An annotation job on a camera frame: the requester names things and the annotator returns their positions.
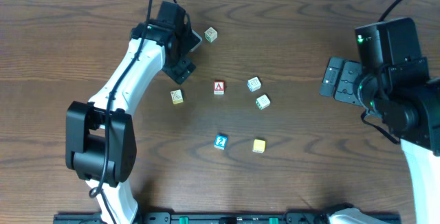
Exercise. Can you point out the far green-edged wooden block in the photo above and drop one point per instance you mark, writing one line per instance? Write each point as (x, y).
(211, 34)

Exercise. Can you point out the green-edged wooden block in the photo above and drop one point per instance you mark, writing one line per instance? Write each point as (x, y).
(211, 34)
(263, 101)

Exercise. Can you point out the red letter A block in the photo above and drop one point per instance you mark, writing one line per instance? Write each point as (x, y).
(219, 87)

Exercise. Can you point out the blue-edged wooden block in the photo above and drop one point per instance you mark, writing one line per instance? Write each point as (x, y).
(254, 84)

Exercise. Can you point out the yellow wooden block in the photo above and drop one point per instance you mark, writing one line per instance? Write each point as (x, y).
(259, 146)

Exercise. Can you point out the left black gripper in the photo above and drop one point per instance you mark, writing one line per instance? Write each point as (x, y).
(181, 69)

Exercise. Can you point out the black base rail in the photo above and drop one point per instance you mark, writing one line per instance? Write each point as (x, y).
(167, 218)

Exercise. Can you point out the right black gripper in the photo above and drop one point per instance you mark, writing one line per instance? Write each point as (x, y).
(341, 80)

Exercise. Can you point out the blue number 2 block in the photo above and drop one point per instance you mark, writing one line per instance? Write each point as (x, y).
(220, 142)

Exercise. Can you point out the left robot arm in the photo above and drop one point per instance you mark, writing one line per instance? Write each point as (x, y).
(100, 138)

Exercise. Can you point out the yellow-edged butterfly block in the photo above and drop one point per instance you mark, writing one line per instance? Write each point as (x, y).
(177, 96)

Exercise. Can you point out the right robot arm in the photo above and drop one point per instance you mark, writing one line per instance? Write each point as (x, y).
(392, 82)

